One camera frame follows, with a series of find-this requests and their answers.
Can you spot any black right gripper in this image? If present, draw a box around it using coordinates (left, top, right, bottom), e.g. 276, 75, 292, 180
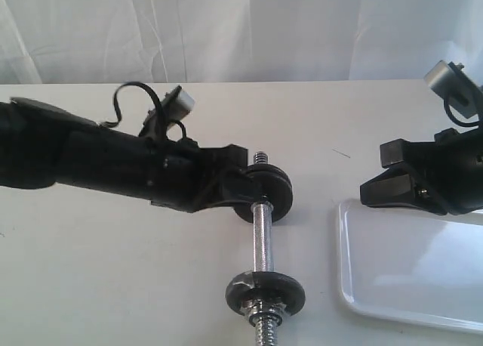
359, 128, 482, 215

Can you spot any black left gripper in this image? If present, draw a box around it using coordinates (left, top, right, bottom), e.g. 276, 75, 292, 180
149, 138, 254, 213

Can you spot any black weight plate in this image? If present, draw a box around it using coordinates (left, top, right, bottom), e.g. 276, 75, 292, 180
245, 163, 292, 190
233, 177, 294, 223
225, 271, 306, 314

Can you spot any white rectangular plastic tray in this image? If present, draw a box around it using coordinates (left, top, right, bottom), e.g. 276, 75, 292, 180
336, 199, 482, 335

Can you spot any chrome threaded dumbbell bar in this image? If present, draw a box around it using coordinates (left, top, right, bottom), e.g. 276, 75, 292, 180
245, 151, 283, 345

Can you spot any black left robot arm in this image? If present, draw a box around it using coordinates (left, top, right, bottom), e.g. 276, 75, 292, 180
1, 97, 261, 213

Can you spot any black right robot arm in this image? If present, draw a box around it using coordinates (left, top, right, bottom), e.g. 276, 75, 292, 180
360, 128, 482, 215

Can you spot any white backdrop curtain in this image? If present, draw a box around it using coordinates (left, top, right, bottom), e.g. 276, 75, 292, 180
1, 0, 482, 84

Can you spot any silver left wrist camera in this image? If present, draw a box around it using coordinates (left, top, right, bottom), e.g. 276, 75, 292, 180
140, 85, 195, 137

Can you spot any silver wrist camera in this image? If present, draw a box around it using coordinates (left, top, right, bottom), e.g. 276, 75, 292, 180
140, 85, 195, 137
423, 60, 482, 119

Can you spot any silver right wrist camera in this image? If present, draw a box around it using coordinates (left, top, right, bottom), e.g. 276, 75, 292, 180
423, 60, 482, 119

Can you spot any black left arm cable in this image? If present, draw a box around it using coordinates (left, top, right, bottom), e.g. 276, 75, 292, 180
100, 82, 199, 150

